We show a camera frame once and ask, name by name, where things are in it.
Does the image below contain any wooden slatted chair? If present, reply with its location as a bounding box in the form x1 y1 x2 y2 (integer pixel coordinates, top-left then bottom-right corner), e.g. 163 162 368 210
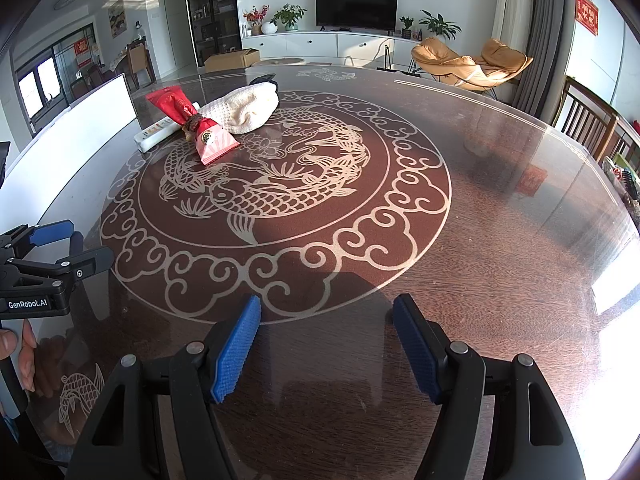
552 76 621 161
612 120 640 171

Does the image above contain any red flower arrangement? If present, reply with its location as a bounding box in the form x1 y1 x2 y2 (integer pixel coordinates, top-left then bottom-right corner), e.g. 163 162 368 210
243 5 270 36

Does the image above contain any grey curtain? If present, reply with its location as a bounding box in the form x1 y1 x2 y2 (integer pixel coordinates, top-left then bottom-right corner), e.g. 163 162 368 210
515 0 576 116

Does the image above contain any large leafy potted plant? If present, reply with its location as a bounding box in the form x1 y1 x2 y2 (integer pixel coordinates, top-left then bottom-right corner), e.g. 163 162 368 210
419 9 462 41

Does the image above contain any cream knitted cloth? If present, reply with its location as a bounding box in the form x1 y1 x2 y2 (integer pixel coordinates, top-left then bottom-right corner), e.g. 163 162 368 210
197 81 280 135

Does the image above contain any black television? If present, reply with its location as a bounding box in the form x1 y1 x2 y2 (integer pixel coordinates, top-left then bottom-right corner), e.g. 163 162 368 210
315 0 399 30

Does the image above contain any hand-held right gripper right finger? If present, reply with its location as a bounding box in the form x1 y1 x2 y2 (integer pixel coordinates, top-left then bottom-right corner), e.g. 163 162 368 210
392 294 586 480

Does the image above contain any red snack packet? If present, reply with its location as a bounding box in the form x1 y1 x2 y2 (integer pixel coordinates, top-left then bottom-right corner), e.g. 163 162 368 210
146 86 241 166

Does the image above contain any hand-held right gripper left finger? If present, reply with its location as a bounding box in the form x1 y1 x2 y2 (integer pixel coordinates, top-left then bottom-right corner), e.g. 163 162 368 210
70 294 262 480

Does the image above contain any dark glass display cabinet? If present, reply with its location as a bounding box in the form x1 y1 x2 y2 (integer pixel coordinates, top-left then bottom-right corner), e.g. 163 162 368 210
184 0 236 68

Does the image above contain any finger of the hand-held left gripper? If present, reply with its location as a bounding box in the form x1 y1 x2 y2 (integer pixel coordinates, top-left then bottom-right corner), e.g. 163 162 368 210
0 246 115 288
0 219 75 261

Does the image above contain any wooden dining chair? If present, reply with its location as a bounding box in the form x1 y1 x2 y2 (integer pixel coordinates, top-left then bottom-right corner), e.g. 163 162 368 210
126 42 153 86

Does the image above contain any white television cabinet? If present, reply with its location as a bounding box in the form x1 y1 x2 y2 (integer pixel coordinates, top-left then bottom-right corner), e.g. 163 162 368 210
241 30 426 68

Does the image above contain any framed wall picture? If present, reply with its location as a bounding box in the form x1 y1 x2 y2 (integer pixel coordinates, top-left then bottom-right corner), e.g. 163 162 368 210
107 0 126 37

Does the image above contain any covered standing air conditioner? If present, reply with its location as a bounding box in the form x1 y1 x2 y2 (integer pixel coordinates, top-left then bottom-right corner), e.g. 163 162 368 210
491 0 536 53

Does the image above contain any pile of assorted clutter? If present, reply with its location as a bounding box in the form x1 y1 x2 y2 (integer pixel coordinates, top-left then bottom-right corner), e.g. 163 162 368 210
602 155 640 221

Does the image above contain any green potted plant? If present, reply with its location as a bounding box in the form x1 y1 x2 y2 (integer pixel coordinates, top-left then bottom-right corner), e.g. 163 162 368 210
270 4 307 32

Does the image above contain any red wall hanging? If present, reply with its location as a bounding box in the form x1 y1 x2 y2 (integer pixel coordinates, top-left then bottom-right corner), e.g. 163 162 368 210
575 0 600 37

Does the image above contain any cardboard box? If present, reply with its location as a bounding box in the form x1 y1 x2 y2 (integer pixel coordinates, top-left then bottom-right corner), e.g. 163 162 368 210
204 48 261 73

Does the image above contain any white storage container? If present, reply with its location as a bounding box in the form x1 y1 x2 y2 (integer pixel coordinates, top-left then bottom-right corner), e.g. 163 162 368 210
0 73 141 271

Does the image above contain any person's left hand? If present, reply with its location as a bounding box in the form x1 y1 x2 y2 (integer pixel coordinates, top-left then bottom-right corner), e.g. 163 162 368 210
0 319 38 378

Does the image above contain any orange lounge chair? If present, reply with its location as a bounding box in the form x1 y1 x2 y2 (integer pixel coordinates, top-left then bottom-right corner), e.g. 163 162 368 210
411 37 534 93

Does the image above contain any white tube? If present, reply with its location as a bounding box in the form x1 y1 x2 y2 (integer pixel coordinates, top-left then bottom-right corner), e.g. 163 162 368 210
135 112 201 153

